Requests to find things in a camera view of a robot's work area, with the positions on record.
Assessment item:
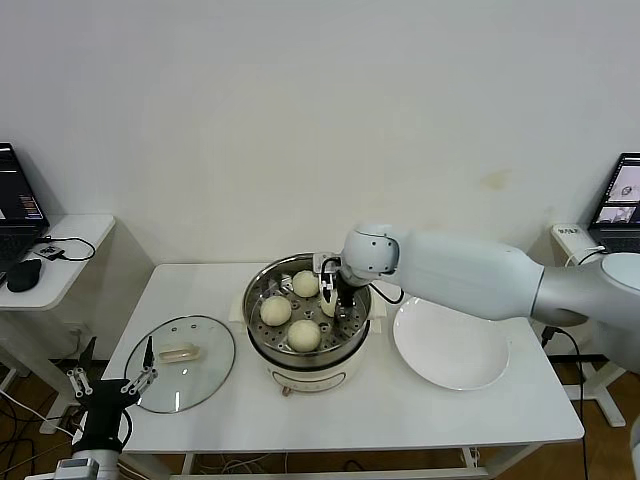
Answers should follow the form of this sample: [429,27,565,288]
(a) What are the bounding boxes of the glass lid with cream handle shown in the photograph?
[124,314,237,415]

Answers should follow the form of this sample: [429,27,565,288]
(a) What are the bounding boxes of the black computer mouse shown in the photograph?
[8,258,45,294]

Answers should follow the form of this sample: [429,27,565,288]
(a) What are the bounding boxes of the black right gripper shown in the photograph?
[319,259,359,322]

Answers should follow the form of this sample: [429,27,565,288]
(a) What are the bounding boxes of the cream electric cooker pot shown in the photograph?
[247,319,385,399]

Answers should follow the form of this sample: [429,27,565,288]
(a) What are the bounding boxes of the white side table with mouse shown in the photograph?
[0,214,119,436]

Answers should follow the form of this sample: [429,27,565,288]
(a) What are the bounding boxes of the white steamed baozi bun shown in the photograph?
[287,319,323,353]
[292,270,320,299]
[260,296,294,327]
[319,289,341,318]

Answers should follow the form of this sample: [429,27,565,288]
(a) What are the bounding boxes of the perforated steel steamer basket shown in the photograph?
[228,254,389,366]

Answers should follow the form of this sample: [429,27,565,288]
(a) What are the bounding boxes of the black laptop with dark screen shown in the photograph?
[0,142,53,289]

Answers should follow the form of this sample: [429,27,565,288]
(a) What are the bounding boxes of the white table frame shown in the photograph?
[179,447,544,480]

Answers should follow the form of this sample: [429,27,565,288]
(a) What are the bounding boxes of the white laptop cable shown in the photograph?
[564,244,606,267]

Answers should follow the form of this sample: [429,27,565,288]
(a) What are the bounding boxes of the round white plate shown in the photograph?
[392,294,511,392]

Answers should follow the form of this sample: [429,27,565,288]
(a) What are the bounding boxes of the white labelled power strip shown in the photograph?
[555,225,594,249]

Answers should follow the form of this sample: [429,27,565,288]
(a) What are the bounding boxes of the white side table with strip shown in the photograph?
[551,224,640,429]

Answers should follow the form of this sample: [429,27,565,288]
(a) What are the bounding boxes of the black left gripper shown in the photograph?
[67,335,160,450]

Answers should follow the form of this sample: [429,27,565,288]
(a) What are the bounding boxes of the black cable with adapter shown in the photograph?
[541,324,589,480]

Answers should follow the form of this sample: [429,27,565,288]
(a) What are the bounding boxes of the grey laptop with pale screen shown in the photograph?
[587,152,640,256]

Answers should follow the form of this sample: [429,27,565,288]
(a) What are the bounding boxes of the thin black usb cable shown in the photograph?
[34,234,98,263]

